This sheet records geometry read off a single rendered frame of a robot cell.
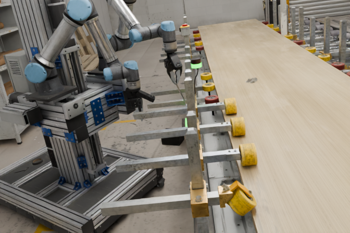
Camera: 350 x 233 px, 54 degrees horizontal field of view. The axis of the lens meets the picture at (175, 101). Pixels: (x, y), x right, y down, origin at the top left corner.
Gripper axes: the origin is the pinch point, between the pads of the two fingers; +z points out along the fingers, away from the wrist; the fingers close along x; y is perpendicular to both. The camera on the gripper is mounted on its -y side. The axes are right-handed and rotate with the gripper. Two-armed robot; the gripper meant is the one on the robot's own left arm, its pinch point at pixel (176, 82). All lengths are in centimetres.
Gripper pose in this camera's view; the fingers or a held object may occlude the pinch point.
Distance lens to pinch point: 201.0
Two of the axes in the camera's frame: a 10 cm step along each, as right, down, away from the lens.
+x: -9.4, 2.3, -2.6
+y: -3.3, -3.2, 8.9
